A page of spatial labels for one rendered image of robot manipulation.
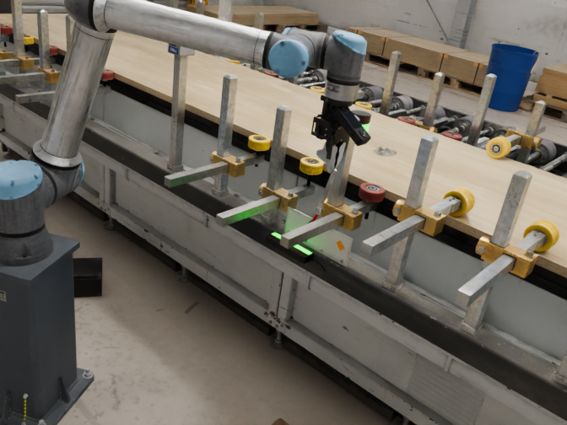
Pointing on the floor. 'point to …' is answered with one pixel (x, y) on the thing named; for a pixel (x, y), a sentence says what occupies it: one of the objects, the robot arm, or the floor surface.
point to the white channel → (224, 10)
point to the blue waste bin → (510, 74)
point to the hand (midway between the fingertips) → (332, 169)
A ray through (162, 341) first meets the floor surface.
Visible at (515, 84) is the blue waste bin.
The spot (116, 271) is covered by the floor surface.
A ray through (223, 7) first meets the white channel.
